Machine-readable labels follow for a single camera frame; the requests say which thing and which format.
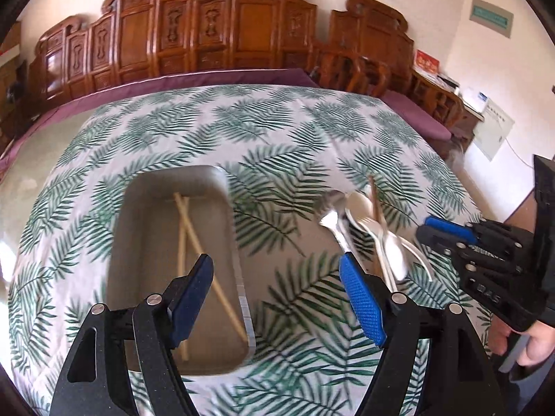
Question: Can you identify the leaf print tablecloth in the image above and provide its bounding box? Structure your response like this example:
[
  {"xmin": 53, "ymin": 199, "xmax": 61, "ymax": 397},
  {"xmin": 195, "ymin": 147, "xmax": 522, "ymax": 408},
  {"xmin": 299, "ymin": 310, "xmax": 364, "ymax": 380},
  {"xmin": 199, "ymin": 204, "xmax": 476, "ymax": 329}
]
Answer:
[{"xmin": 9, "ymin": 84, "xmax": 495, "ymax": 416}]

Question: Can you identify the brown wooden chopstick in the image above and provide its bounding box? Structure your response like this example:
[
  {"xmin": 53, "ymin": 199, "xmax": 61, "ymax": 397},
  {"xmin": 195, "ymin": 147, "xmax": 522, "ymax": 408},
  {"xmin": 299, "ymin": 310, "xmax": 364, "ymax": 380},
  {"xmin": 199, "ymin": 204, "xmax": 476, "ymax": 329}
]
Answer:
[{"xmin": 368, "ymin": 176, "xmax": 389, "ymax": 282}]

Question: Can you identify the light wooden chopstick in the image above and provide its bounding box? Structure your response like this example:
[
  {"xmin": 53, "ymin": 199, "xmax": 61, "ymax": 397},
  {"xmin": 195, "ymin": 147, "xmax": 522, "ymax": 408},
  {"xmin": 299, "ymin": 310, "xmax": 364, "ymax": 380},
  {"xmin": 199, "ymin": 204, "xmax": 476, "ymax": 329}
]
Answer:
[
  {"xmin": 174, "ymin": 193, "xmax": 251, "ymax": 342},
  {"xmin": 178, "ymin": 197, "xmax": 196, "ymax": 361}
]

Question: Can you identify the carved wooden chair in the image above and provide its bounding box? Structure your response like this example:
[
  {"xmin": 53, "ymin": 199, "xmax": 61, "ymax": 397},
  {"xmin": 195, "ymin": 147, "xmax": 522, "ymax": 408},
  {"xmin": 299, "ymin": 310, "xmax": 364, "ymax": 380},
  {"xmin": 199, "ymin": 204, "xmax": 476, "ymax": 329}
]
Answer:
[{"xmin": 311, "ymin": 42, "xmax": 392, "ymax": 97}]

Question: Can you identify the person's right hand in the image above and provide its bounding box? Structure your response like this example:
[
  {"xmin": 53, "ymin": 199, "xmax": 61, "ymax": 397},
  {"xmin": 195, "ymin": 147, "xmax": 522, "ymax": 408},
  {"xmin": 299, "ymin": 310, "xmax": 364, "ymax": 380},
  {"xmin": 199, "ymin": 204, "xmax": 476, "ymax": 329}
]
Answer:
[{"xmin": 489, "ymin": 316, "xmax": 555, "ymax": 371}]

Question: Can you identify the grey rectangular tray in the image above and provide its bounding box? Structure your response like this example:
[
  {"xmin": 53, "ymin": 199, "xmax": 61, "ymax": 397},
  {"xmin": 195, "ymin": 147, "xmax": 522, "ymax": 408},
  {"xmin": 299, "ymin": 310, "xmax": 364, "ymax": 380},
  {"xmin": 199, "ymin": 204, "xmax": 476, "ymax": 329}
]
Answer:
[{"xmin": 105, "ymin": 165, "xmax": 256, "ymax": 375}]

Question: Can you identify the white box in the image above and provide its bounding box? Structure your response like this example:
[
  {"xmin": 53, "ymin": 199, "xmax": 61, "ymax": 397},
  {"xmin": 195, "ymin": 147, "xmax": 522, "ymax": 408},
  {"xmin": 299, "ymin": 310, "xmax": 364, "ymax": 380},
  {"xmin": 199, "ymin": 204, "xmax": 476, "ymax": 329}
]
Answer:
[{"xmin": 459, "ymin": 87, "xmax": 492, "ymax": 114}]

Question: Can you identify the carved wooden arched panel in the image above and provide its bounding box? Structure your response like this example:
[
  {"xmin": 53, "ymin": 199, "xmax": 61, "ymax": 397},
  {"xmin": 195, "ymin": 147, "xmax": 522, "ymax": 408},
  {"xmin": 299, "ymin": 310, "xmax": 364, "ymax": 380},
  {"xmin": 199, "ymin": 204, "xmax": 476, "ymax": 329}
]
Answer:
[{"xmin": 328, "ymin": 0, "xmax": 417, "ymax": 96}]

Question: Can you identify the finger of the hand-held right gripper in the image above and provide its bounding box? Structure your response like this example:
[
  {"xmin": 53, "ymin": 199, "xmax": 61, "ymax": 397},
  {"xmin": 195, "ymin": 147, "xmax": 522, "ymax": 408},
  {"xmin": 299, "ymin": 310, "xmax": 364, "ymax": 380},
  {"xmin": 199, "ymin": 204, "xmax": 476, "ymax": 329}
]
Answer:
[
  {"xmin": 424, "ymin": 217, "xmax": 523, "ymax": 248},
  {"xmin": 415, "ymin": 225, "xmax": 482, "ymax": 276}
]

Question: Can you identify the wooden side furniture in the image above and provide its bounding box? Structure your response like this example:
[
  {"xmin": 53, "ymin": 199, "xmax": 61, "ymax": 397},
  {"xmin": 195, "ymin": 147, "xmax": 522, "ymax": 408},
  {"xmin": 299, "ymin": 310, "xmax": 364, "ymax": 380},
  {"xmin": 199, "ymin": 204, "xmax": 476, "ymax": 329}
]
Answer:
[{"xmin": 408, "ymin": 71, "xmax": 475, "ymax": 150}]

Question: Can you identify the green wall sign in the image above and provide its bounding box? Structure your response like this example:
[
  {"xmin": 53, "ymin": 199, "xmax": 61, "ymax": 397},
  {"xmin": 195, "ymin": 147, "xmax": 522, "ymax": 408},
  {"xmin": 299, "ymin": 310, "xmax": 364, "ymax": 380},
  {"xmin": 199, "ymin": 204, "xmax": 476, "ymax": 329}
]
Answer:
[{"xmin": 469, "ymin": 0, "xmax": 515, "ymax": 41}]

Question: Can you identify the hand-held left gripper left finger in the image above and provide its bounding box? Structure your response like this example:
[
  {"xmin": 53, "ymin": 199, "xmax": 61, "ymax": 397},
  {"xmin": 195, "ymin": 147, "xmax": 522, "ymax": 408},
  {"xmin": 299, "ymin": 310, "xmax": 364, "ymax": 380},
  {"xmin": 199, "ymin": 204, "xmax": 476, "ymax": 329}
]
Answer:
[{"xmin": 51, "ymin": 253, "xmax": 214, "ymax": 416}]

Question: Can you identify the purple cloth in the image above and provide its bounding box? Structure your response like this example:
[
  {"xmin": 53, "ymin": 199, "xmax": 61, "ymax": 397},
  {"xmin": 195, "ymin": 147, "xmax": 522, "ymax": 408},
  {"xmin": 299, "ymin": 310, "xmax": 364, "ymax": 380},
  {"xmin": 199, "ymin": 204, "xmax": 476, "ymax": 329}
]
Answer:
[{"xmin": 0, "ymin": 68, "xmax": 452, "ymax": 183}]

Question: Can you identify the white wall paper sheet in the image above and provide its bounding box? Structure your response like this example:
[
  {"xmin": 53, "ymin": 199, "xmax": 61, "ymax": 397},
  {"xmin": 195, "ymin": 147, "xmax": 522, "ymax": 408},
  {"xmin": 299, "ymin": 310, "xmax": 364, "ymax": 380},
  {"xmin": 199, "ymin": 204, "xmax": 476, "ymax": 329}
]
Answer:
[{"xmin": 474, "ymin": 104, "xmax": 516, "ymax": 162}]

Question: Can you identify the metal spoon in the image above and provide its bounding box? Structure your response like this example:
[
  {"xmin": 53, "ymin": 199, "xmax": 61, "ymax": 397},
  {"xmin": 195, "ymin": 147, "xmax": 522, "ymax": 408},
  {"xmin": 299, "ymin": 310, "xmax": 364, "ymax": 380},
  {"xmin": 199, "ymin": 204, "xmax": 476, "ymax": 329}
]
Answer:
[{"xmin": 319, "ymin": 191, "xmax": 353, "ymax": 255}]

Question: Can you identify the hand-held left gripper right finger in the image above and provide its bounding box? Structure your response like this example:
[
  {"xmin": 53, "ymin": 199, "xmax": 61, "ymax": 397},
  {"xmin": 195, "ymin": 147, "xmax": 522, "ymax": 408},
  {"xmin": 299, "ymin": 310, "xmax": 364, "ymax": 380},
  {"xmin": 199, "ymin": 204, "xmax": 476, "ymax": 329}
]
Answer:
[{"xmin": 339, "ymin": 253, "xmax": 508, "ymax": 416}]

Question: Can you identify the red box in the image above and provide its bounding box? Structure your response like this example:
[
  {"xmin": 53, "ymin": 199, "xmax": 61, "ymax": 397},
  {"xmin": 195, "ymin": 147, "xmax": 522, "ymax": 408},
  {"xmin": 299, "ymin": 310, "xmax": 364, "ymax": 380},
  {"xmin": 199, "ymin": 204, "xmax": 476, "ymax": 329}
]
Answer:
[{"xmin": 415, "ymin": 50, "xmax": 440, "ymax": 75}]

